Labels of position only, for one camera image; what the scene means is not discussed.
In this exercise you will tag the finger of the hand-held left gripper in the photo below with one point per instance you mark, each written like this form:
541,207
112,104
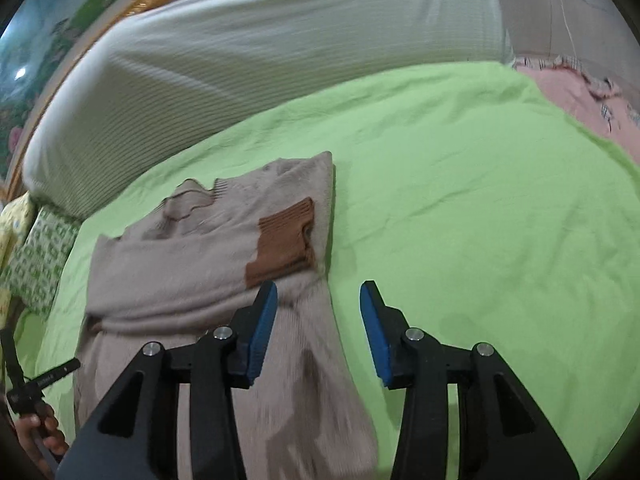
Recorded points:
57,371
11,360

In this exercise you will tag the person's left hand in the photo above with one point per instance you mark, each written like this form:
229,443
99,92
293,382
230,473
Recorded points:
47,440

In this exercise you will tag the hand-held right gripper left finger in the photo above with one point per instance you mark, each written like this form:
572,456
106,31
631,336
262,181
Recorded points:
262,332

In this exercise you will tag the yellow printed blanket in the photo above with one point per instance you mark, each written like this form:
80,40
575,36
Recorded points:
12,220

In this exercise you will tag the pink blanket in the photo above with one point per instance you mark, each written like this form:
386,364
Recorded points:
565,90

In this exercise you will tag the green bed sheet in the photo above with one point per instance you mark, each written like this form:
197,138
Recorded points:
450,210

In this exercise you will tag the beige sweater with brown patch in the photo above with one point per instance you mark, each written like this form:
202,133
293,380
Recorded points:
175,270

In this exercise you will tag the white striped pillow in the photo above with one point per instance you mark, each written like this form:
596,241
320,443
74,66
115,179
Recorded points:
250,60

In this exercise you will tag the green checked pillow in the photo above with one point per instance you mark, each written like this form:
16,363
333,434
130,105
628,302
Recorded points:
40,255

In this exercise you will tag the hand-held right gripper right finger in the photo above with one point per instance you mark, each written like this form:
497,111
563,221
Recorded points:
375,335

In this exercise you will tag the gold framed flower picture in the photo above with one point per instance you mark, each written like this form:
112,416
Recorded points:
45,45

